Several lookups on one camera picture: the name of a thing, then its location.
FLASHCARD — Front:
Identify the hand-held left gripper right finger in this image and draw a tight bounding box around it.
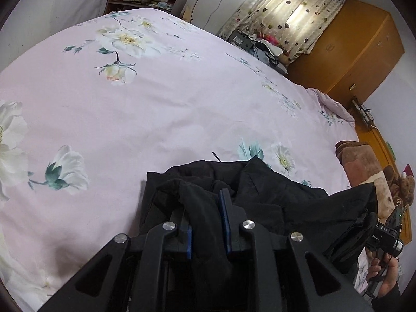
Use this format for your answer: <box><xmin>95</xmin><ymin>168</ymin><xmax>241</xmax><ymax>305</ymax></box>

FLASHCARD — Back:
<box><xmin>218</xmin><ymin>188</ymin><xmax>375</xmax><ymax>312</ymax></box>

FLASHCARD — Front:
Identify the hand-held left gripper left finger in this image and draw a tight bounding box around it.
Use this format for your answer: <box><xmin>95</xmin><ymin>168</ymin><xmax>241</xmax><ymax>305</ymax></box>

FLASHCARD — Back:
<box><xmin>37</xmin><ymin>207</ymin><xmax>196</xmax><ymax>312</ymax></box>

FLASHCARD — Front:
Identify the black puffer jacket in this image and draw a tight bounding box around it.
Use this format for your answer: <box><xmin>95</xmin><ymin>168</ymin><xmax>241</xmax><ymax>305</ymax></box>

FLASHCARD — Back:
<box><xmin>140</xmin><ymin>158</ymin><xmax>379</xmax><ymax>312</ymax></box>

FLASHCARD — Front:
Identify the person's right forearm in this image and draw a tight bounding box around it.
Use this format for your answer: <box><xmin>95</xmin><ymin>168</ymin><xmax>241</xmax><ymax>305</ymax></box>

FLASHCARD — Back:
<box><xmin>370</xmin><ymin>282</ymin><xmax>404</xmax><ymax>312</ymax></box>

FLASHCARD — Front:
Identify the pile of clothes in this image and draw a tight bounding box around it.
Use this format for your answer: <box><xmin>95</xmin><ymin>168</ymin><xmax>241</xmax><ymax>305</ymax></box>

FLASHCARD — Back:
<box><xmin>229</xmin><ymin>29</ymin><xmax>290</xmax><ymax>73</ymax></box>

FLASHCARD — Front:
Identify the person's right hand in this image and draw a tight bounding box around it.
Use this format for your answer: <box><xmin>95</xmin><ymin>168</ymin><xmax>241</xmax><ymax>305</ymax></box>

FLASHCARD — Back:
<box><xmin>367</xmin><ymin>255</ymin><xmax>400</xmax><ymax>300</ymax></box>

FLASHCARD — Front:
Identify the brown teddy bear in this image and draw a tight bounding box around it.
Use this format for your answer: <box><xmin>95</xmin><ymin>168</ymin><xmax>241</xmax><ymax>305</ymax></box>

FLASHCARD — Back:
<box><xmin>383</xmin><ymin>165</ymin><xmax>416</xmax><ymax>209</ymax></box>

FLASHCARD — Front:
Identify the bear print pillow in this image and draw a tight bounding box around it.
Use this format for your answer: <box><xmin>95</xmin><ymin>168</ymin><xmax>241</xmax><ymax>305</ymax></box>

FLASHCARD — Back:
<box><xmin>335</xmin><ymin>140</ymin><xmax>396</xmax><ymax>222</ymax></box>

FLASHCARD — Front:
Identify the wooden headboard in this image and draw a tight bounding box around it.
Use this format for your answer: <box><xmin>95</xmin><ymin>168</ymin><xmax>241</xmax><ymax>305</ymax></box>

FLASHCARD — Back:
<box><xmin>355</xmin><ymin>126</ymin><xmax>399</xmax><ymax>170</ymax></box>

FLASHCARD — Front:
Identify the bed with pink floral sheet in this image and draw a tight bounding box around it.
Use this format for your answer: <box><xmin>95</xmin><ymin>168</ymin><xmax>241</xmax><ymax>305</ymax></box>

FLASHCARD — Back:
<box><xmin>0</xmin><ymin>8</ymin><xmax>361</xmax><ymax>312</ymax></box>

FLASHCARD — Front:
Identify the grey cardboard box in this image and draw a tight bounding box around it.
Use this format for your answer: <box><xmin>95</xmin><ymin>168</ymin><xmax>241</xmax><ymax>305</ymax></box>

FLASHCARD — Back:
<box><xmin>231</xmin><ymin>34</ymin><xmax>253</xmax><ymax>48</ymax></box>

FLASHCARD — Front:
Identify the wooden wardrobe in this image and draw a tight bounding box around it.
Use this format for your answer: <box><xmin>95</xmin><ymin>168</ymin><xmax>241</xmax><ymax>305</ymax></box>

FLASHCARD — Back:
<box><xmin>287</xmin><ymin>0</ymin><xmax>405</xmax><ymax>105</ymax></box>

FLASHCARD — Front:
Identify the heart print curtain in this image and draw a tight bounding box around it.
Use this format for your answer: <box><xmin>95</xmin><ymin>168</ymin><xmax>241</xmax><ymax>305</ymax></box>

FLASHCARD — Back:
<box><xmin>217</xmin><ymin>0</ymin><xmax>350</xmax><ymax>65</ymax></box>

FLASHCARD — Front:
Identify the white hanging cable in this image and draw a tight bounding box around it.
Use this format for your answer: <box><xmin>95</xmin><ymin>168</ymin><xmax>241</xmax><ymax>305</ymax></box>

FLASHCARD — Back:
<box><xmin>204</xmin><ymin>0</ymin><xmax>235</xmax><ymax>30</ymax></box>

